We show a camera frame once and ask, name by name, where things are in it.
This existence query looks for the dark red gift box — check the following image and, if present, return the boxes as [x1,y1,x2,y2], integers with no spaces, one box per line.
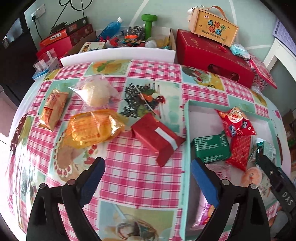
[36,24,93,58]

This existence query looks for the white foam board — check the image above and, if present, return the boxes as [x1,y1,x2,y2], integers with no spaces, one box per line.
[60,47,176,67]

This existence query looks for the pink swiss roll packet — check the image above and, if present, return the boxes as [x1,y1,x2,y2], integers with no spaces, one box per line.
[191,158,233,230]

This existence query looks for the clear plastic box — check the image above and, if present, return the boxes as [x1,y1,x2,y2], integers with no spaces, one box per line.
[33,49,61,72]

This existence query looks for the white pastry packet red script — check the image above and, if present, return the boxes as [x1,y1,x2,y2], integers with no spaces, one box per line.
[258,174,275,206]

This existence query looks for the white shelf table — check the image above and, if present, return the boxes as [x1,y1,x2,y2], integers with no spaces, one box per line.
[263,38,296,81]

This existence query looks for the blue wet wipes pack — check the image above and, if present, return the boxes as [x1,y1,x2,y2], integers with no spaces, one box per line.
[230,42,250,59]

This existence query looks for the yellow handbag gift box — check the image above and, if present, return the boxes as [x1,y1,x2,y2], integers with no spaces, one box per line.
[187,6,239,47]

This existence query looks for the teal cardboard tray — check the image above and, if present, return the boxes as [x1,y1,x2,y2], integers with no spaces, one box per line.
[179,100,282,241]

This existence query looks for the blue liquid bottle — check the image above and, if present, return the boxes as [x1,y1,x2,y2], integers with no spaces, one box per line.
[97,17,123,42]

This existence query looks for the colourful toy bundle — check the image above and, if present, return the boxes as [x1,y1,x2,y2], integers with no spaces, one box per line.
[122,26,146,47]

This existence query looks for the orange swiss roll packet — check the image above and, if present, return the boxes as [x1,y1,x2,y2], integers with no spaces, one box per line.
[39,89,69,132]

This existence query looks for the red good luck snack bag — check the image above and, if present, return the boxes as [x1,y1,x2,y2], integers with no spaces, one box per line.
[216,107,256,138]

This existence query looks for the green dumbbell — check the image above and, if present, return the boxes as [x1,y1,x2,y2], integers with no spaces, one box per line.
[142,14,158,40]

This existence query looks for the pink patterned tin box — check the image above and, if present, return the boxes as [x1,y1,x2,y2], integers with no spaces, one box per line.
[248,55,278,91]

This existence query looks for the dark green snack packet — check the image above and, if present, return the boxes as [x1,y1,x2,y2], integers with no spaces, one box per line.
[191,131,231,164]

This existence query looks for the red patterned foil packet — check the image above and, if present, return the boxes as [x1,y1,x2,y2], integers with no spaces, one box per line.
[226,136,251,172]

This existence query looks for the round orange jelly cup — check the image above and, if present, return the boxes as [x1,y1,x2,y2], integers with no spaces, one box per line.
[240,167,262,187]

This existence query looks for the clear bag white bun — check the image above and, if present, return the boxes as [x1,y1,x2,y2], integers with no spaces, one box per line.
[69,74,121,108]

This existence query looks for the orange bread packet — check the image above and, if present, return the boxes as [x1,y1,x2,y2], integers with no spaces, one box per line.
[62,108,128,149]

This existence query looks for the pink plaid tablecloth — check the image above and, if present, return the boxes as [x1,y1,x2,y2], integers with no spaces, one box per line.
[3,60,290,240]

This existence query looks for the black cabinet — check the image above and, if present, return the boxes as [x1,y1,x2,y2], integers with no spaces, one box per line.
[1,16,37,106]

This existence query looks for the blue tissue box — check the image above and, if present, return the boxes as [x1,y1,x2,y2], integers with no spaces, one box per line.
[32,68,49,81]

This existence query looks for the small red box packet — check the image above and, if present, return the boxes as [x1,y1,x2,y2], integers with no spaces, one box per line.
[132,113,185,167]

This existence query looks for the cardboard box of clutter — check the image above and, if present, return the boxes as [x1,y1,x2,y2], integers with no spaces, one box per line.
[64,26,177,56]

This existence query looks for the black power cable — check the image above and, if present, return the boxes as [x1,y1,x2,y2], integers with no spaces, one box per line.
[33,0,93,40]

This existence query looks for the large red gift box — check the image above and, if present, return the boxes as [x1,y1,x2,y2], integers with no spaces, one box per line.
[176,29,255,88]

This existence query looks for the orange red flat box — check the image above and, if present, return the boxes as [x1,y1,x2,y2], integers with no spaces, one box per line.
[39,16,88,47]

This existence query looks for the lavender perforated basket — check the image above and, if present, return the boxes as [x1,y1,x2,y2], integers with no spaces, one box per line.
[273,19,295,54]

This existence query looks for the silver green cracker packet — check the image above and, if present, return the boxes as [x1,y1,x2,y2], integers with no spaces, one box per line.
[248,136,276,164]

